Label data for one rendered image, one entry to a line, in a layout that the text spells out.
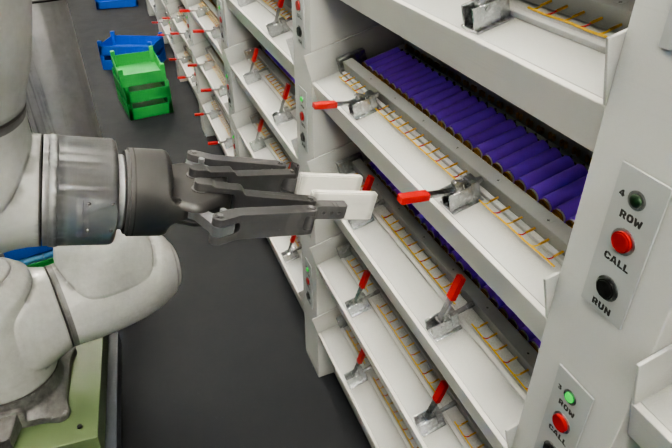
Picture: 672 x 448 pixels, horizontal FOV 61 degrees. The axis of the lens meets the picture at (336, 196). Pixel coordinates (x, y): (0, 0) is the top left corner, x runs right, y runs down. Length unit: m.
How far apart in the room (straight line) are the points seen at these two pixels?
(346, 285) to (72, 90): 0.60
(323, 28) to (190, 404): 0.90
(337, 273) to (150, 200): 0.73
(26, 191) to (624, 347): 0.45
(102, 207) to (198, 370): 1.06
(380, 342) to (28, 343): 0.58
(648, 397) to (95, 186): 0.44
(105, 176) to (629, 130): 0.38
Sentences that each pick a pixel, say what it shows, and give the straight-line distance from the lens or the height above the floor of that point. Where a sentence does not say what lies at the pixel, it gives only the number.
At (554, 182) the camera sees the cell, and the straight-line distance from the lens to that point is 0.64.
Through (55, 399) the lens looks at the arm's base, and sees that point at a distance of 1.17.
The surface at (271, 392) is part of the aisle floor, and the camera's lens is 1.42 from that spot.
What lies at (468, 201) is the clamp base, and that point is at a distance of 0.65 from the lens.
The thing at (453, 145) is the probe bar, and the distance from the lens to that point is 0.70.
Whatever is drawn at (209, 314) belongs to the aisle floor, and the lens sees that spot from 1.63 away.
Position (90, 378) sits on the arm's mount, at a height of 0.25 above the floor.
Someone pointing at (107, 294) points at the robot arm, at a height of 0.44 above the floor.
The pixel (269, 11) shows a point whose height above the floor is 0.77.
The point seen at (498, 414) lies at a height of 0.56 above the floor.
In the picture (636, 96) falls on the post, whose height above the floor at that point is 0.97.
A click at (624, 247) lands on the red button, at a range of 0.44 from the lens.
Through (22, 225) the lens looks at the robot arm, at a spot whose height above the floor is 0.87.
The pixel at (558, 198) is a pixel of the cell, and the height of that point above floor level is 0.80.
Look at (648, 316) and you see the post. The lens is 0.45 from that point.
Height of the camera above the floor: 1.11
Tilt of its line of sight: 33 degrees down
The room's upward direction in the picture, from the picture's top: straight up
